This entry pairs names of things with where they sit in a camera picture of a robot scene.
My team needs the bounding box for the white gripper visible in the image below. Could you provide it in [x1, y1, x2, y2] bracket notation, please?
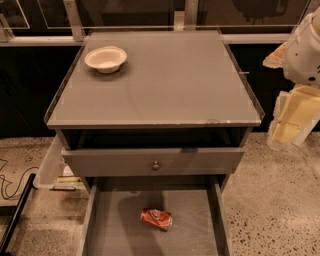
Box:
[262, 7, 320, 150]

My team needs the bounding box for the crushed red coke can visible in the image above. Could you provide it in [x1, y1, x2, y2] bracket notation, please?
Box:
[140, 208, 172, 231]

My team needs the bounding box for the grey drawer cabinet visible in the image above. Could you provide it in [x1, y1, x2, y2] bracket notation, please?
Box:
[43, 29, 266, 256]

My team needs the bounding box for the grey top drawer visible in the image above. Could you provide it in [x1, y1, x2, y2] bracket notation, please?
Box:
[62, 148, 244, 177]

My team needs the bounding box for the round metal drawer knob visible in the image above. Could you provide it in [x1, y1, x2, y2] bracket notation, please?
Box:
[152, 161, 160, 171]

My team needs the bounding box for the open grey middle drawer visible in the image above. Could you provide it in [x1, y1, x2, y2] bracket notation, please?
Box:
[76, 176, 233, 256]

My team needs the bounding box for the white paper bowl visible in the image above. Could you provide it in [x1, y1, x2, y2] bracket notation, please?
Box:
[85, 46, 127, 74]

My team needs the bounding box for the clear plastic bin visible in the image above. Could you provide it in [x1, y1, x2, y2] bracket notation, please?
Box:
[33, 136, 85, 191]

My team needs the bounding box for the black bar on floor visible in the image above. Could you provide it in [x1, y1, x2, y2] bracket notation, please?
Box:
[0, 174, 36, 256]

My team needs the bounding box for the metal window rail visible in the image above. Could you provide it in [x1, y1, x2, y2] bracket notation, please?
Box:
[0, 0, 320, 48]

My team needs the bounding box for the black cable on floor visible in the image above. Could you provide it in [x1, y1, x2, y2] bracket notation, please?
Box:
[0, 158, 40, 201]

